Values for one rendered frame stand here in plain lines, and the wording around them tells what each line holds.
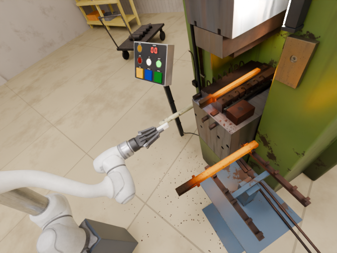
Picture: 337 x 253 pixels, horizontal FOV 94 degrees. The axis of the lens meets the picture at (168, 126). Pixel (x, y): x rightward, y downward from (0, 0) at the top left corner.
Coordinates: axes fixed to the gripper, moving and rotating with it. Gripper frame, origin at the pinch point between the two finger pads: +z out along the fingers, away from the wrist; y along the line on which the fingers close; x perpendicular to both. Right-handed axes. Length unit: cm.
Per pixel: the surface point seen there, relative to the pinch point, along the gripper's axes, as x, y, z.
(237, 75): -1, -6, 59
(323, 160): -67, 52, 93
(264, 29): 30, 7, 58
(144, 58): 11, -60, 18
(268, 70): 0, 4, 73
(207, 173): -1.8, 34.3, 4.5
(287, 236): -100, 75, 42
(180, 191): -1.4, 34.2, -9.5
